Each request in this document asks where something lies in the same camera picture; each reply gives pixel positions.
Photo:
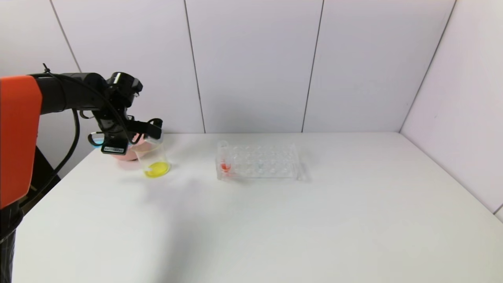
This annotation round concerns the test tube with blue pigment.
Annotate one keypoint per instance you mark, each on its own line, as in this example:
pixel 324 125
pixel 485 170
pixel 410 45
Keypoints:
pixel 98 140

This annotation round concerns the clear glass beaker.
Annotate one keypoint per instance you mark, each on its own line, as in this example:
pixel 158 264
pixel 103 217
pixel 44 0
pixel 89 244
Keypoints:
pixel 156 168

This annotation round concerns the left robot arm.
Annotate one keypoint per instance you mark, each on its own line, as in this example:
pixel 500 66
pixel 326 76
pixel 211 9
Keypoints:
pixel 19 137

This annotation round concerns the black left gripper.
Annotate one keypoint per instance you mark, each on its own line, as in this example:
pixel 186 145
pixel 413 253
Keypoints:
pixel 113 149

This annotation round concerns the pink bowl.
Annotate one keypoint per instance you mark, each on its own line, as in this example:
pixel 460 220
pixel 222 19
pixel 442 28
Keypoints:
pixel 125 154

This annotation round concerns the dark furniture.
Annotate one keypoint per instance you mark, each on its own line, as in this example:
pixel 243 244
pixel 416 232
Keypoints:
pixel 39 173

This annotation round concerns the clear acrylic test tube rack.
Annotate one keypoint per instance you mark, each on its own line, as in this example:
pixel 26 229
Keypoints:
pixel 261 165

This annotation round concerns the test tube with red pigment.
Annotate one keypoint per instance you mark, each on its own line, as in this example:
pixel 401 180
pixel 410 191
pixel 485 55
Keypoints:
pixel 225 166

